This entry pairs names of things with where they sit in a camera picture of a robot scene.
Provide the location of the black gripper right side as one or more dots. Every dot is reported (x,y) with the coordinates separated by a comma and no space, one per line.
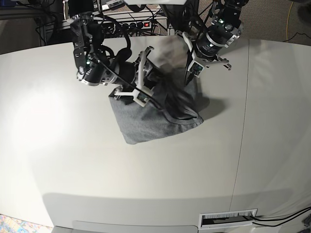
(126,71)

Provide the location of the black silver gripper left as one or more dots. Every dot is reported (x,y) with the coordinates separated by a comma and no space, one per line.
(209,44)

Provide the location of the grey T-shirt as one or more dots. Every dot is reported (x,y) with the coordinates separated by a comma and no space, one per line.
(176,113)

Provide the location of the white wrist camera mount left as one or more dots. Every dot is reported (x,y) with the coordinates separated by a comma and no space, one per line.
(196,64)

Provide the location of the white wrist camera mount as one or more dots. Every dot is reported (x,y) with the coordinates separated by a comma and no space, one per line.
(141,93)
(196,64)

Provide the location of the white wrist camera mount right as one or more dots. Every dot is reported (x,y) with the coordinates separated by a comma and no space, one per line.
(141,93)

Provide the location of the black power strip red switch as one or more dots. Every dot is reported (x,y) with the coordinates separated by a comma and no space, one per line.
(132,29)

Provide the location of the white cable grommet box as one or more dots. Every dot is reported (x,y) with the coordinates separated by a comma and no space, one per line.
(224,220)

